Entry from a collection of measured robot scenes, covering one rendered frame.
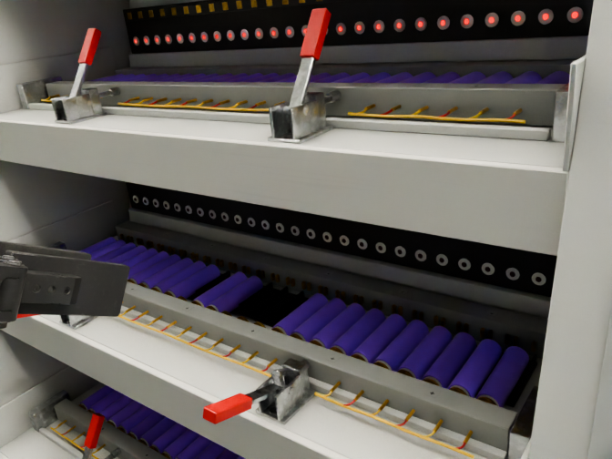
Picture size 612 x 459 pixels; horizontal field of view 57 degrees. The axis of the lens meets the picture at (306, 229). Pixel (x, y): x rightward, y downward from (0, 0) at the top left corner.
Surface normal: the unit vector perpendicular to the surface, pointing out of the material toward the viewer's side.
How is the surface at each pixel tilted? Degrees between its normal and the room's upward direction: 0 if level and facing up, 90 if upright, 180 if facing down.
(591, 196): 90
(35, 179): 90
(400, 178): 106
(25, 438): 16
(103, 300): 90
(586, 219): 90
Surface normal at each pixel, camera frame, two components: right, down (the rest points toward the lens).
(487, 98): -0.59, 0.37
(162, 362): -0.11, -0.92
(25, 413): 0.80, 0.15
